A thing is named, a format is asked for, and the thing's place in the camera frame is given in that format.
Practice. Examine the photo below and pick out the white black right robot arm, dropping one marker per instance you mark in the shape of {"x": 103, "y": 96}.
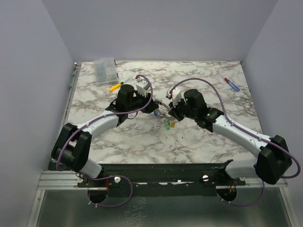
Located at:
{"x": 269, "y": 162}

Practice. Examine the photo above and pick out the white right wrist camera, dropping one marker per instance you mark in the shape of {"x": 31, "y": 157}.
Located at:
{"x": 175, "y": 95}

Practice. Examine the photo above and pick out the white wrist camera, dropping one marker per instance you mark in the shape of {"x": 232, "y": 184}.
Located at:
{"x": 175, "y": 95}
{"x": 142, "y": 87}

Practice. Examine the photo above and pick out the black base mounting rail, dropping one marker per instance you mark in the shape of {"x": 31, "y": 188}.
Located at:
{"x": 160, "y": 180}

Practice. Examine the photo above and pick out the clear plastic parts box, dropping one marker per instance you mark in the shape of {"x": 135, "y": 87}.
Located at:
{"x": 105, "y": 71}

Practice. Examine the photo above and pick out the yellow black screwdriver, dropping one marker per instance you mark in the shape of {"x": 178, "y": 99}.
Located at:
{"x": 115, "y": 87}

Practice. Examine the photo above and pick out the red blue screwdriver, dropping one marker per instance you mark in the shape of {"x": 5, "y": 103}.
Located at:
{"x": 231, "y": 84}

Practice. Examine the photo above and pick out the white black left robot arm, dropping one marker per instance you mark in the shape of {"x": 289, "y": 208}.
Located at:
{"x": 72, "y": 147}

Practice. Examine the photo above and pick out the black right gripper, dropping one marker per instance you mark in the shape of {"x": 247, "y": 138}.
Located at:
{"x": 173, "y": 112}

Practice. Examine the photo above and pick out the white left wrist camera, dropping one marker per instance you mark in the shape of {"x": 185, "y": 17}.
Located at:
{"x": 142, "y": 87}

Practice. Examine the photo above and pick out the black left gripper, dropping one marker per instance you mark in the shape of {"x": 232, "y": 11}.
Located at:
{"x": 151, "y": 108}

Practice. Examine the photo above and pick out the aluminium extrusion frame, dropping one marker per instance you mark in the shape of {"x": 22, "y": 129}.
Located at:
{"x": 52, "y": 180}

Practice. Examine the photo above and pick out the green key tag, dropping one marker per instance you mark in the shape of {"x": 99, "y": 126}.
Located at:
{"x": 167, "y": 125}

